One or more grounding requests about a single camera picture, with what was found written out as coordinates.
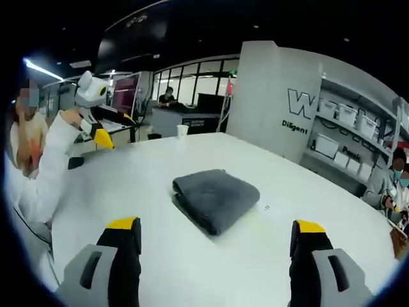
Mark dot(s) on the grey towel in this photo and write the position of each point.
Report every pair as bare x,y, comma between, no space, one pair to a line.
217,198

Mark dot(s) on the person's left hand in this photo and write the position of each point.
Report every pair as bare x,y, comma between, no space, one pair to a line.
72,118

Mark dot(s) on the dark red panel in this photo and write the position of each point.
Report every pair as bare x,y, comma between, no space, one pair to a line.
126,91

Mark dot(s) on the small black object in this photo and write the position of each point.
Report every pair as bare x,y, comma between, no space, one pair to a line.
75,163

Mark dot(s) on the grey reception counter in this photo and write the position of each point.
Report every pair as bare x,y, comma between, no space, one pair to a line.
179,119

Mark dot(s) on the ceiling light strip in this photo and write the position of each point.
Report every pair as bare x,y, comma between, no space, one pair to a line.
41,68

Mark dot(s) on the white paper cup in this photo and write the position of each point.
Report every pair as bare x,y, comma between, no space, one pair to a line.
182,131

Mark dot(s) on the black monitor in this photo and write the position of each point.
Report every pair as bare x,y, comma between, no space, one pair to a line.
209,101

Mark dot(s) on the brown bag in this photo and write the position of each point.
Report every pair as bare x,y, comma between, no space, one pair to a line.
397,240

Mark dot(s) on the person's white clothing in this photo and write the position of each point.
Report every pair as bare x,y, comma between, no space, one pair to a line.
19,188

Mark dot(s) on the white pillar with lettering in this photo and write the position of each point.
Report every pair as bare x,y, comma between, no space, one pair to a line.
265,102

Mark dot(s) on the group of white storage boxes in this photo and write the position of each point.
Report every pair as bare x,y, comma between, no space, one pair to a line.
346,113

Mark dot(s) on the grey metal shelving unit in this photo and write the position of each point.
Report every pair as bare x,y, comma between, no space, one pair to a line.
380,105

